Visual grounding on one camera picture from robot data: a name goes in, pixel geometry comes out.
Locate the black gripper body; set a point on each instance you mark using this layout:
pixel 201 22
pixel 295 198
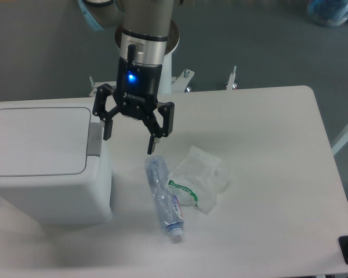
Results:
pixel 137 88

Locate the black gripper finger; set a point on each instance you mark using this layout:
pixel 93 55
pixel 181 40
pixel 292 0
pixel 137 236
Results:
pixel 99 109
pixel 157 131

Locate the blue plastic bag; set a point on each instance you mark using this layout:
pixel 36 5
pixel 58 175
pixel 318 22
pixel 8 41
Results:
pixel 327 13

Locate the white metal table frame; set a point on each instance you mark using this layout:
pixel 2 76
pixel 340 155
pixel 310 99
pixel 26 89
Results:
pixel 178 83

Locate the crushed clear plastic bottle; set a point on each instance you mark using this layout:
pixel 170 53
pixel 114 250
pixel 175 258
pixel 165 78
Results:
pixel 167 205

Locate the white trash can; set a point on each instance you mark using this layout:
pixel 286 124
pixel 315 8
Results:
pixel 82 198

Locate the grey trash can push button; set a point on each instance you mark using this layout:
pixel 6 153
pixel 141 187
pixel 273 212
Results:
pixel 94 142

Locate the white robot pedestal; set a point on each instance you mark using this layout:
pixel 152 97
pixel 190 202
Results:
pixel 165 86

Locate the white frame bar right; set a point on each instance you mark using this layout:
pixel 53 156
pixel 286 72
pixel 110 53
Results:
pixel 340 141

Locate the white trash can lid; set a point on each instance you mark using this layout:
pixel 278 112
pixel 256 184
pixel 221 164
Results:
pixel 43 141

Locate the crumpled clear plastic bag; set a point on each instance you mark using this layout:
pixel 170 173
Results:
pixel 198 179

